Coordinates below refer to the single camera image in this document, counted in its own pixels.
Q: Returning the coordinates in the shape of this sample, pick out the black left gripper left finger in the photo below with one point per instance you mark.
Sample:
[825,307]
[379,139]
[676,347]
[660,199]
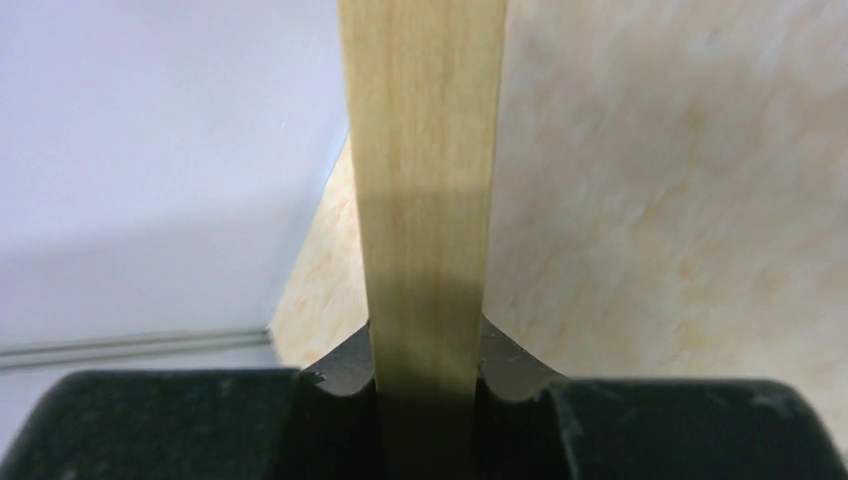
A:
[203,424]

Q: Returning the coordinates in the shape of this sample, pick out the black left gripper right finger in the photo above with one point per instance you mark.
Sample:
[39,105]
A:
[535,423]

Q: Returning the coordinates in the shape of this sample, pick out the light wooden picture frame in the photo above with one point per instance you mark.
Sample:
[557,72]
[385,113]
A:
[422,82]

